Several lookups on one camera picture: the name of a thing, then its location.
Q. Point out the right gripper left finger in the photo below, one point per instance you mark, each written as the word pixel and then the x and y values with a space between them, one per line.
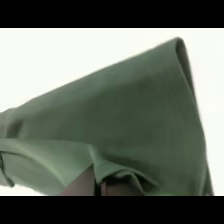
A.
pixel 83 185

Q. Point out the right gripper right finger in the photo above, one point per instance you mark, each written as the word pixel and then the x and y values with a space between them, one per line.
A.
pixel 120 188

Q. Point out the dark green T-shirt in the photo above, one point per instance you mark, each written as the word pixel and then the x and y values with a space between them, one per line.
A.
pixel 133 110

